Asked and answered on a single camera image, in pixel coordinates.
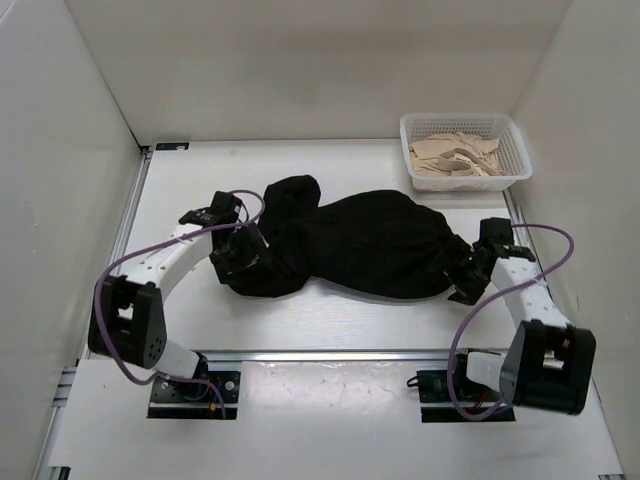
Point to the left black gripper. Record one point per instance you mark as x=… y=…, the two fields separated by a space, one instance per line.
x=254 y=253

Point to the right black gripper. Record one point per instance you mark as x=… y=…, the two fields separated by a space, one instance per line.
x=467 y=292

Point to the black trousers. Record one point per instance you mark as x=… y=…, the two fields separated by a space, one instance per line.
x=378 y=242

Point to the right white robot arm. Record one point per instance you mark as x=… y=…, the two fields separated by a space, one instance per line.
x=549 y=363

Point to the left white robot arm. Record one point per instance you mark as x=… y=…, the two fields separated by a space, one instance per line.
x=128 y=320

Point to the beige trousers in basket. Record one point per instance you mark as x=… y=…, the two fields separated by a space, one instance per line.
x=456 y=154

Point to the white plastic basket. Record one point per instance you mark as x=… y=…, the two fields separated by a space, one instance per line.
x=512 y=154

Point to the dark label sticker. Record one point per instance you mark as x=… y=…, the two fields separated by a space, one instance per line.
x=172 y=146

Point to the aluminium front rail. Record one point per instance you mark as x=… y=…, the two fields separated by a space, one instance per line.
x=271 y=356

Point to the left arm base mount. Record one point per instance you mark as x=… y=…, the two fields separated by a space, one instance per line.
x=216 y=400

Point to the aluminium left rail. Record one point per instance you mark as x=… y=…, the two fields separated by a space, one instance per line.
x=131 y=206

